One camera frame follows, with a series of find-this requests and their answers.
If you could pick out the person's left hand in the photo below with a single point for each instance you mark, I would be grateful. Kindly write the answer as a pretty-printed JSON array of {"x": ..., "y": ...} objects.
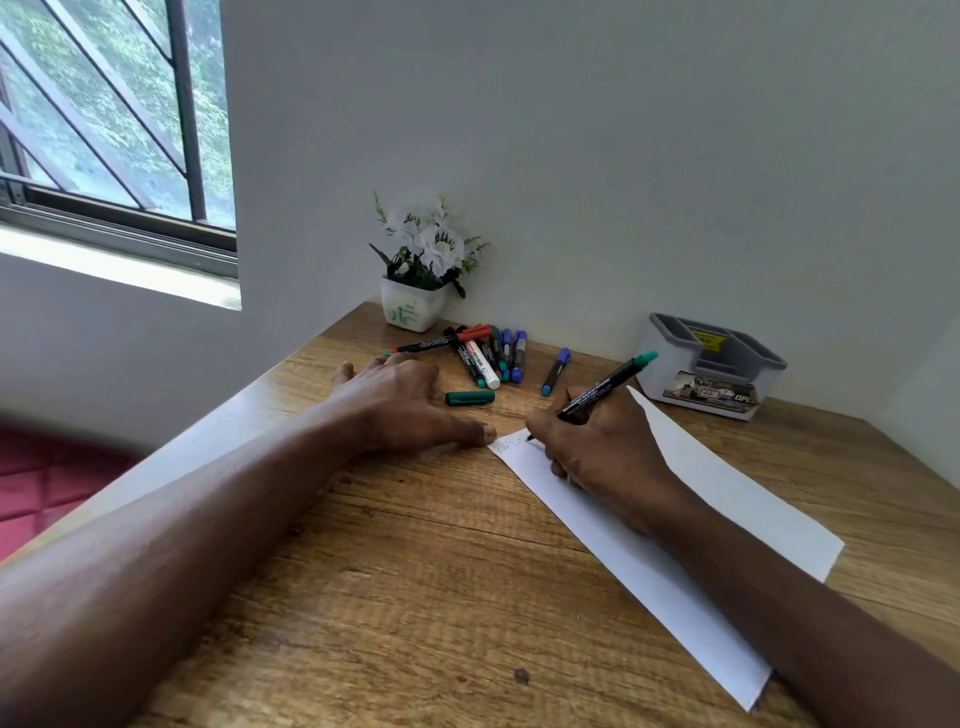
[{"x": 397, "y": 409}]

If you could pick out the person's right hand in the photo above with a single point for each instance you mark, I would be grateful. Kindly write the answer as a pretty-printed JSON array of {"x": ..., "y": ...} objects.
[{"x": 607, "y": 457}]

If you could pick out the thin green-capped marker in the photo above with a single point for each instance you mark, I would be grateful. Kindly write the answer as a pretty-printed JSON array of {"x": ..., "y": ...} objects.
[{"x": 607, "y": 386}]

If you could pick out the green marker cap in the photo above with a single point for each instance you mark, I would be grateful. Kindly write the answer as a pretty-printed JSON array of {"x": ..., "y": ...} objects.
[{"x": 470, "y": 398}]

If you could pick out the pile of colored markers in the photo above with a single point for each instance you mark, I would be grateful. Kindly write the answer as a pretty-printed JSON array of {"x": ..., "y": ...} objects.
[{"x": 484, "y": 367}]

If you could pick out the thin blue-capped pen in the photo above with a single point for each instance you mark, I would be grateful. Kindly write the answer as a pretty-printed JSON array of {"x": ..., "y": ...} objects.
[{"x": 556, "y": 373}]

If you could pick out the white paper sheet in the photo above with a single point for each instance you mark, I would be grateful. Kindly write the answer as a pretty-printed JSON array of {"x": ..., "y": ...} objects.
[{"x": 637, "y": 562}]

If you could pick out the thick blue marker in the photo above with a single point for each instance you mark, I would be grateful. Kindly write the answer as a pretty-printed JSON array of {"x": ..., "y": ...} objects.
[{"x": 519, "y": 358}]

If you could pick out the person's left forearm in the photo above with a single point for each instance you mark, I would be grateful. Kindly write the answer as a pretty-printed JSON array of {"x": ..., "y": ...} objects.
[{"x": 150, "y": 570}]

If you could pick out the person's right forearm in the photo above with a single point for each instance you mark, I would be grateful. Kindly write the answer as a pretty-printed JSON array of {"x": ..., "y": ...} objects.
[{"x": 825, "y": 637}]

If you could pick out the potted white artificial flowers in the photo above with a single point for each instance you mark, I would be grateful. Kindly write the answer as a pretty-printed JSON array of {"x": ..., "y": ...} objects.
[{"x": 409, "y": 311}]

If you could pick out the gray desk organizer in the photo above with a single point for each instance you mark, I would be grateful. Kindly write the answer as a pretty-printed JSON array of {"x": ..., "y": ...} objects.
[{"x": 667, "y": 375}]

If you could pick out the red quilted mattress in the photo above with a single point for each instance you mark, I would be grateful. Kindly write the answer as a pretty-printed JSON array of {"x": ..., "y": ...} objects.
[{"x": 37, "y": 495}]

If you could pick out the barred window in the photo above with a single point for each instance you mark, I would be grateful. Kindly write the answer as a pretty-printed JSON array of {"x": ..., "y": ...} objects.
[{"x": 90, "y": 112}]

